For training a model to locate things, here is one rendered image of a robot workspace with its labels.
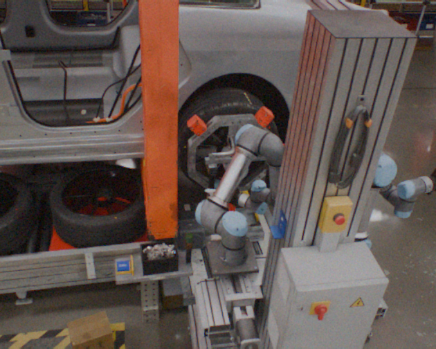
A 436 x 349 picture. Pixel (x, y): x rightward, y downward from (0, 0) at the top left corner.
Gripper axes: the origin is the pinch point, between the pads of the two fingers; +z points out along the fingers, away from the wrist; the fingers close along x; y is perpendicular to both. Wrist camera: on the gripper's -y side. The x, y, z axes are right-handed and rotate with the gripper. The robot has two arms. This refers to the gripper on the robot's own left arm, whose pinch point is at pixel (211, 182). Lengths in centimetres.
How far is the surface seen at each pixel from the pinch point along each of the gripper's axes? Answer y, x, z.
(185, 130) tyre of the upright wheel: -18.2, 13.0, 28.5
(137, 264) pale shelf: 38, -47, 17
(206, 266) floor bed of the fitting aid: 76, 6, 3
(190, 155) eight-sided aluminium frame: -6.0, 8.0, 21.0
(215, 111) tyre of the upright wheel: -30.2, 24.9, 15.8
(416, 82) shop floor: 83, 438, -32
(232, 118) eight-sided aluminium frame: -29.0, 26.0, 4.8
